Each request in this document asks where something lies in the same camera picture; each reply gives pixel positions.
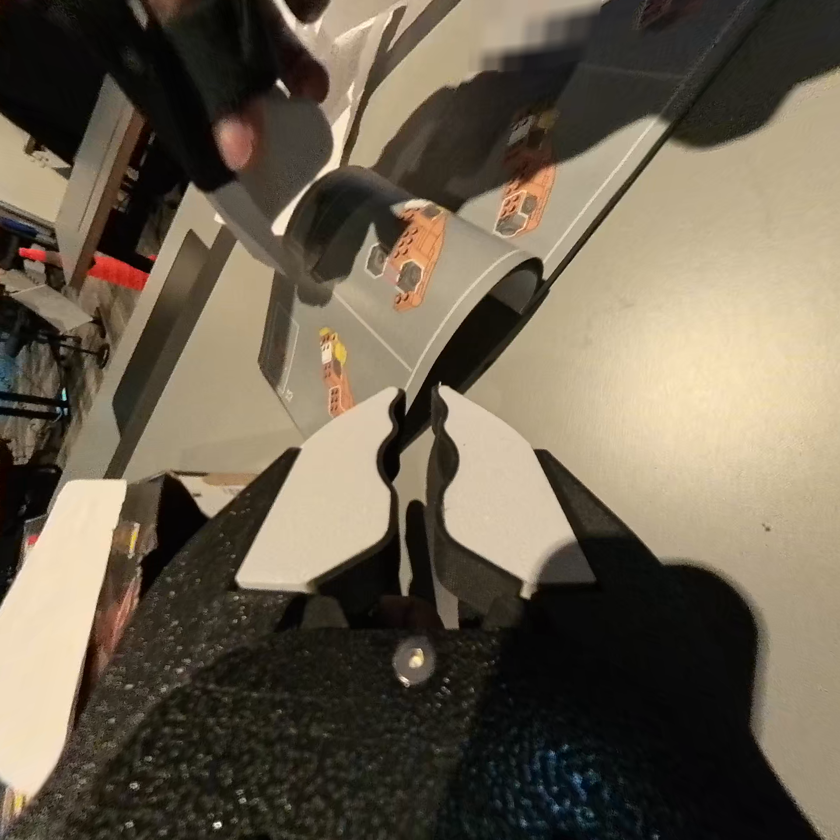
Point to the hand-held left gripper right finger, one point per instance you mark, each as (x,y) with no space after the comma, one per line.
(499,512)

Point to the person's right forearm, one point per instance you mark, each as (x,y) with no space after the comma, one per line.
(46,65)

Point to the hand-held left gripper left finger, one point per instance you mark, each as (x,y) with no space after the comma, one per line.
(315,518)

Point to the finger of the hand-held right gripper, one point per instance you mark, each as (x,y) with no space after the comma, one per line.
(289,151)

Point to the grey building instruction booklet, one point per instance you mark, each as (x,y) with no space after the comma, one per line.
(472,262)

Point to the red traffic cone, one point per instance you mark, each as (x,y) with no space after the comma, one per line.
(105,269)

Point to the grey desk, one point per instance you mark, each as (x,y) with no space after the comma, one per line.
(656,394)

